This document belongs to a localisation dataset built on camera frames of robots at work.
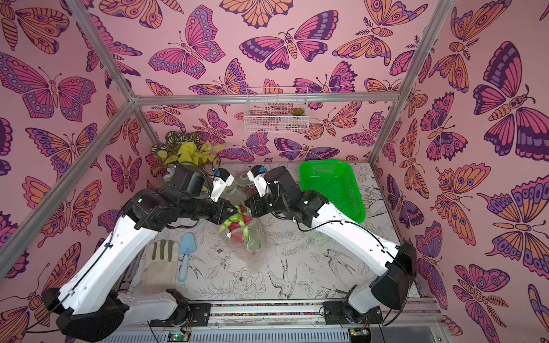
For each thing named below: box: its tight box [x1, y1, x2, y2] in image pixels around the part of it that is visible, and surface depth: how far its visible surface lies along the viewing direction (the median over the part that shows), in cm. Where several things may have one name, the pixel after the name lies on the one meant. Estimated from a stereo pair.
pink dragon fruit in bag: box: [218, 204, 253, 244], surface depth 66 cm
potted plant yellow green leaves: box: [150, 130, 218, 171], surface depth 96 cm
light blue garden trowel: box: [177, 232, 196, 283], surface depth 90 cm
